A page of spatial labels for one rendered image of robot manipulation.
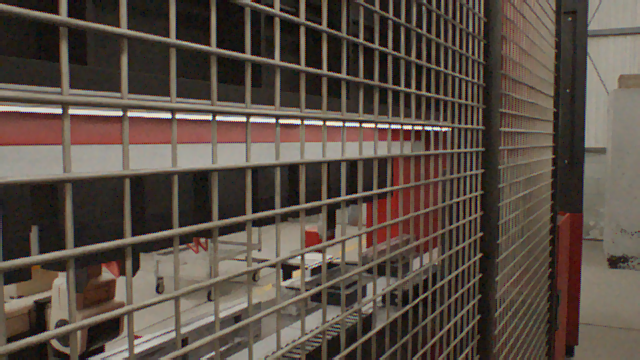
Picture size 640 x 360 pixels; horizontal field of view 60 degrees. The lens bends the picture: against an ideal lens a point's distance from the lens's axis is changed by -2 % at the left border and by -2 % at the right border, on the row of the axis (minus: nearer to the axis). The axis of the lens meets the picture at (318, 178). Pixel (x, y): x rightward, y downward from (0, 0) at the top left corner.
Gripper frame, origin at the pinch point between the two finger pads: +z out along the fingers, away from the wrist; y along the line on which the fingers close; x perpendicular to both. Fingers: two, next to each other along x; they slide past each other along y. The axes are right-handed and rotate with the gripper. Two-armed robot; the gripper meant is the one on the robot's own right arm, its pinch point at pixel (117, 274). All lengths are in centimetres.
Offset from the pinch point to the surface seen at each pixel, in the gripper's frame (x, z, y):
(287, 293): -40, 26, 21
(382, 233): -35, 23, 132
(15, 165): -56, -13, -67
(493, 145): -123, 17, -59
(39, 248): -44, -2, -58
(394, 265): -69, 32, 37
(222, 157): -60, -11, -14
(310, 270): -45, 23, 32
